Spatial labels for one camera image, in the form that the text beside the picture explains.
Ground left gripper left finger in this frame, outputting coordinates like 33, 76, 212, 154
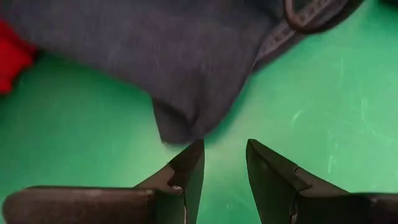
2, 139, 205, 224

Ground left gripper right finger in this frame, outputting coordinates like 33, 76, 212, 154
245, 139, 398, 224

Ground faded black jeans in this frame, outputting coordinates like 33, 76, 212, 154
0, 0, 365, 146

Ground red plastic laundry basket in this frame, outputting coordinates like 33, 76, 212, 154
0, 20, 39, 95

